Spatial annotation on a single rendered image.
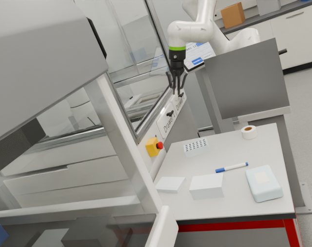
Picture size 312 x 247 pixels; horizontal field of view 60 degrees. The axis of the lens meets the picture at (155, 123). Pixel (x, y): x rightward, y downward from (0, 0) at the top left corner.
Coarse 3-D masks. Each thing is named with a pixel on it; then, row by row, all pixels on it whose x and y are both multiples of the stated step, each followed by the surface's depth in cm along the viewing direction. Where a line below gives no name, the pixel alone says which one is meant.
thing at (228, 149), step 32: (256, 128) 137; (192, 160) 132; (224, 160) 122; (256, 160) 113; (160, 192) 119; (288, 192) 91; (192, 224) 99; (224, 224) 95; (256, 224) 91; (288, 224) 87
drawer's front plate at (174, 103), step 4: (180, 92) 196; (184, 96) 203; (172, 100) 177; (184, 100) 200; (172, 104) 178; (176, 104) 183; (180, 104) 190; (176, 108) 181; (180, 108) 188; (176, 112) 180
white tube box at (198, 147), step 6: (204, 138) 141; (186, 144) 142; (192, 144) 140; (198, 144) 138; (204, 144) 135; (186, 150) 137; (192, 150) 135; (198, 150) 134; (204, 150) 134; (186, 156) 136
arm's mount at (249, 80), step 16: (240, 48) 140; (256, 48) 138; (272, 48) 135; (208, 64) 150; (224, 64) 147; (240, 64) 144; (256, 64) 141; (272, 64) 139; (224, 80) 151; (240, 80) 148; (256, 80) 145; (272, 80) 143; (224, 96) 155; (240, 96) 152; (256, 96) 149; (272, 96) 146; (224, 112) 160; (240, 112) 156; (256, 112) 153
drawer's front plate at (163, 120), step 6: (168, 108) 168; (162, 114) 159; (174, 114) 175; (162, 120) 155; (168, 120) 164; (174, 120) 173; (162, 126) 153; (168, 126) 161; (162, 132) 152; (168, 132) 159
